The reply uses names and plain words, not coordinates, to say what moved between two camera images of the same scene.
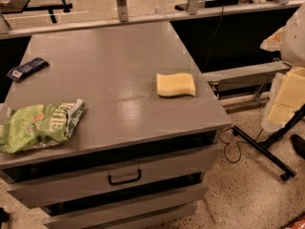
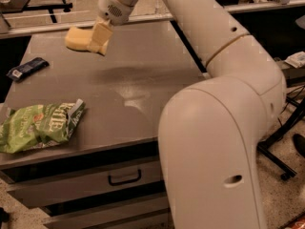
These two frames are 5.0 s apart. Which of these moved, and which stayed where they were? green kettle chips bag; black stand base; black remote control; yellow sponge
Moved: yellow sponge
Stayed: black stand base; green kettle chips bag; black remote control
